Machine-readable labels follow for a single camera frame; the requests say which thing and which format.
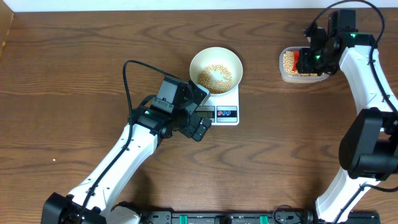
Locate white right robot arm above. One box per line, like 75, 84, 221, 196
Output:
295, 9, 397, 223

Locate red measuring scoop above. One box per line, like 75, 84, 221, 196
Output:
292, 50, 300, 72

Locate soybeans in bowl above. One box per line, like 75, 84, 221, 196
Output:
198, 65, 232, 94

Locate soybeans in container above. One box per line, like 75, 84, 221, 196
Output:
282, 50, 317, 77

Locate clear plastic container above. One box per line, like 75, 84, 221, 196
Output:
279, 47, 329, 84

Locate beige bowl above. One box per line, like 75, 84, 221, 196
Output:
189, 47, 243, 95

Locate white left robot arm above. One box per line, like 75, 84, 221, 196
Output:
41, 105, 211, 223

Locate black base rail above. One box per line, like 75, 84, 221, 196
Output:
105, 202, 382, 224

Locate white digital kitchen scale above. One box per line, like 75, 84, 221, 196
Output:
195, 86, 239, 126

